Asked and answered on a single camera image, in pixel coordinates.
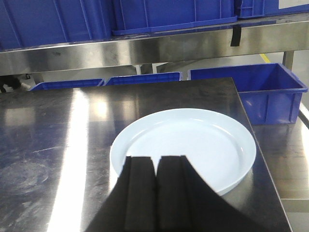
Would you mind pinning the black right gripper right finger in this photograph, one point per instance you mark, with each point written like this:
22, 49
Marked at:
185, 203

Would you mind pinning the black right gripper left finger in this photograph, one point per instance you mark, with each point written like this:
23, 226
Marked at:
130, 207

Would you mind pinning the white round plate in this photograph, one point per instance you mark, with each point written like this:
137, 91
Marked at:
220, 148

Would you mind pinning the steel shelf leg right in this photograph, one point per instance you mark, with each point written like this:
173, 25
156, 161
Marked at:
288, 59

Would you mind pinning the blue bin lower middle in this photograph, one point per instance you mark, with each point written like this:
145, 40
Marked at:
145, 78

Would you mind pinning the blue bin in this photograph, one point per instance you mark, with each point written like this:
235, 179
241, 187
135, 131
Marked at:
270, 93
68, 84
145, 78

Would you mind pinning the blue bin lower left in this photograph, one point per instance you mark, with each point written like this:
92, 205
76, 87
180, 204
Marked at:
68, 84

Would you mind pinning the blue bin lower right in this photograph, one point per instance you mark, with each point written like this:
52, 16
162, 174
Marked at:
270, 93

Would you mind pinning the black tape strip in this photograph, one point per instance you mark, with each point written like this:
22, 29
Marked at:
236, 36

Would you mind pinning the person legs in black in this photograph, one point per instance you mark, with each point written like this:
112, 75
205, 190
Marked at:
10, 81

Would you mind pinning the blue crate upper middle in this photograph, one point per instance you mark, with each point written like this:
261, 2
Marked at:
145, 16

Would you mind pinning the blue crate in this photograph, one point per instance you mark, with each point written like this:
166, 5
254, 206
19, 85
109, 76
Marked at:
27, 23
145, 16
261, 8

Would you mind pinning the blue crate upper right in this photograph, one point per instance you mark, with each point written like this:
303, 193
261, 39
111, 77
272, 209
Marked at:
261, 8

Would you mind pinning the blue crate upper left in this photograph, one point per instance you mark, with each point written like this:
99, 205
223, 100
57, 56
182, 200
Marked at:
27, 23

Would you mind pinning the stainless steel shelf rail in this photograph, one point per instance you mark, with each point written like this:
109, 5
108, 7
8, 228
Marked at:
259, 35

